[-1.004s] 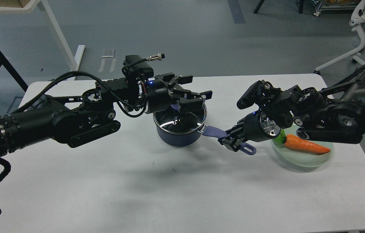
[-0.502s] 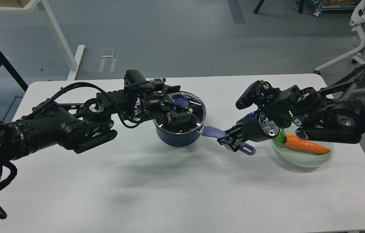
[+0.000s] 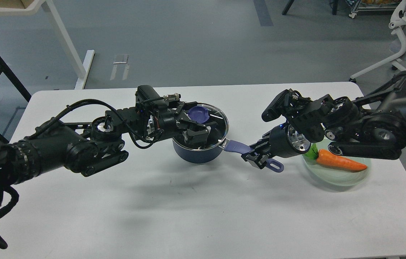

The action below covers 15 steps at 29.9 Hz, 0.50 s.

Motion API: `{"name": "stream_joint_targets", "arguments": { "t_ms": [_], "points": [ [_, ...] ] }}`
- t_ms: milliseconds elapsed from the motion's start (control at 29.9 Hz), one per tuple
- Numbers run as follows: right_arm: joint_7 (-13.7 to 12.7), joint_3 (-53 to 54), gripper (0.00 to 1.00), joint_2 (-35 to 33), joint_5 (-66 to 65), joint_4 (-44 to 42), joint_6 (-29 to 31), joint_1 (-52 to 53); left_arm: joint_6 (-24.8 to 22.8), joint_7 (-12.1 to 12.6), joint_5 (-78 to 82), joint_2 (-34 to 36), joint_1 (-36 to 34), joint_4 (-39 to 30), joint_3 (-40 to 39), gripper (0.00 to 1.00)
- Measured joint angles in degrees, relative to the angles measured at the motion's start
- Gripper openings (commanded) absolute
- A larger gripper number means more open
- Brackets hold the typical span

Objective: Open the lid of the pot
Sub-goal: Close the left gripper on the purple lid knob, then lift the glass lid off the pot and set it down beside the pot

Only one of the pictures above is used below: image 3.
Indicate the glass pot lid blue knob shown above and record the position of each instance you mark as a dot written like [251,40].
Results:
[216,126]

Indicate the wheeled cart base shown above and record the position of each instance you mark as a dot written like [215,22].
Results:
[371,7]

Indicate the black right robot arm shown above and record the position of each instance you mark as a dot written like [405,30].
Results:
[372,126]

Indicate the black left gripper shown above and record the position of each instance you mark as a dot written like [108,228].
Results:
[163,118]

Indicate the white table leg frame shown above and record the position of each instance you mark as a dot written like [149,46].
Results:
[30,7]

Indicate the pale green plate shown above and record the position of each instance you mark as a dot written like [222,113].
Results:
[337,177]

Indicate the blue saucepan with handle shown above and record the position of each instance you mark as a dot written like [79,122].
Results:
[200,157]

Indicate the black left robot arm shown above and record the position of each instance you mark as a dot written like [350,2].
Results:
[86,138]

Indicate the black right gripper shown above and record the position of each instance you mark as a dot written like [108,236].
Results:
[282,141]

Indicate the orange toy carrot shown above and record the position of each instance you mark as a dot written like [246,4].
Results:
[325,158]

